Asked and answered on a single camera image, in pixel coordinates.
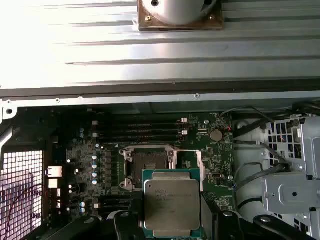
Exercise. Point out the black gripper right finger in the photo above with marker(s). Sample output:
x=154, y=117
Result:
x=220, y=227

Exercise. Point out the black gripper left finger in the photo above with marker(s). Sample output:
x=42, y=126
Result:
x=130, y=225

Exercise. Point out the silver CPU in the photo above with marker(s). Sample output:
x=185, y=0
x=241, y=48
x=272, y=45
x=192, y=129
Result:
x=172, y=200

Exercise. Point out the metal socket cover frame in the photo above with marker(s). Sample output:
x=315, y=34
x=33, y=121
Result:
x=201, y=162

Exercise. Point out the CPU socket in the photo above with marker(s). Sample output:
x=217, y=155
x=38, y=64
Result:
x=147, y=160

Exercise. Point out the silver blue-topped capacitor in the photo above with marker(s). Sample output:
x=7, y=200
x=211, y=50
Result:
x=94, y=182
x=94, y=174
x=97, y=145
x=94, y=157
x=94, y=166

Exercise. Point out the green motherboard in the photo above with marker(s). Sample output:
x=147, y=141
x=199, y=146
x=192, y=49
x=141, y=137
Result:
x=215, y=160

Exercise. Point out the grey metal drive cage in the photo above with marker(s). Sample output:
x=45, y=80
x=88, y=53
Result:
x=287, y=190

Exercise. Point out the small silver port housing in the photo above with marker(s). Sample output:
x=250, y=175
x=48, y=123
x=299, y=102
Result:
x=53, y=183

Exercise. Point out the silver coin cell battery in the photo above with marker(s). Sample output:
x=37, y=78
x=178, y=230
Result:
x=216, y=135

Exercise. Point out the large silver port housing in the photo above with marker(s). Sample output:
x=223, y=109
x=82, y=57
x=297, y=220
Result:
x=53, y=171

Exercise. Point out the black PC case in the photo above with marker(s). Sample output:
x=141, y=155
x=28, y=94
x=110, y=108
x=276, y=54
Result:
x=150, y=98

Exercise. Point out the brown square base plate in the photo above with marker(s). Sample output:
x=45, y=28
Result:
x=180, y=27

